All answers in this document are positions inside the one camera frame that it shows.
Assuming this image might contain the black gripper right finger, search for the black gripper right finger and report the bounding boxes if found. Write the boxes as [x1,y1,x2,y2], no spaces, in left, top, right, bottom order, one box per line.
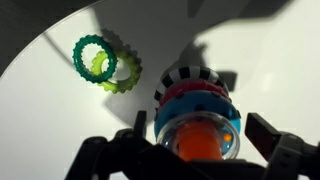
[244,112,285,162]

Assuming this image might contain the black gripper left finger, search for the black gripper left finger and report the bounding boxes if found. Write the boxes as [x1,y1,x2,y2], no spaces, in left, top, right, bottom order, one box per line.
[133,110,148,140]

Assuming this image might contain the colorless transparent ring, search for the colorless transparent ring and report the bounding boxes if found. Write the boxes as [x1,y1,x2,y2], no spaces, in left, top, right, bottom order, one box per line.
[156,111,242,162]

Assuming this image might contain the orange stacking toy rod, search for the orange stacking toy rod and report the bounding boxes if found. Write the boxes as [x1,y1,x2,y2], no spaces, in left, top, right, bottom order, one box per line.
[174,119,225,163]

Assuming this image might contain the light green ridged ring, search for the light green ridged ring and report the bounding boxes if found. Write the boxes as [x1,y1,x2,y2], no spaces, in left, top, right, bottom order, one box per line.
[89,48,144,95]

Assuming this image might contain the red ring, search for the red ring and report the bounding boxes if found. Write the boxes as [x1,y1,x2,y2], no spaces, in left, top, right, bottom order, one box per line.
[157,79,233,108]

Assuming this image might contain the blue dotted ring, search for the blue dotted ring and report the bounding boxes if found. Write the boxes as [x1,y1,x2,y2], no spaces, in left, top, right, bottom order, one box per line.
[153,89,242,142]

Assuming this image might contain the black white striped base ring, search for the black white striped base ring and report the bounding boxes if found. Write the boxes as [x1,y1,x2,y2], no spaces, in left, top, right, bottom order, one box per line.
[153,65,231,103]

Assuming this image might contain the dark green ridged ring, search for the dark green ridged ring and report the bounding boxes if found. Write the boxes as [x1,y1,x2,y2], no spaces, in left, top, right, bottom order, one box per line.
[72,34,119,85]

